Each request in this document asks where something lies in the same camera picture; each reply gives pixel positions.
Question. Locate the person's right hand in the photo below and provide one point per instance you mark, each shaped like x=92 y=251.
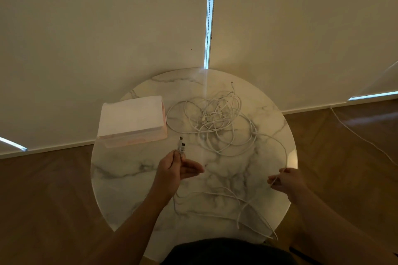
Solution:
x=290 y=182

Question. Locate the person's left hand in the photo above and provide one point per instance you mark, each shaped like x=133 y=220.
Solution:
x=169 y=174

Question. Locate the pink white storage box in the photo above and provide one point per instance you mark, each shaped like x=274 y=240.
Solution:
x=130 y=115

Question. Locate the person's right forearm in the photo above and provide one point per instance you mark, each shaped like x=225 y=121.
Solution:
x=339 y=233

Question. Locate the person's left forearm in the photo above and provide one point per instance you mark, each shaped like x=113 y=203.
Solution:
x=127 y=237

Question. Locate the person's black clothing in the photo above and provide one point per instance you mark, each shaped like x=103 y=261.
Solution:
x=230 y=254

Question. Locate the beige roller blind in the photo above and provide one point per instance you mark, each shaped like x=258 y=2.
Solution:
x=311 y=32
x=93 y=41

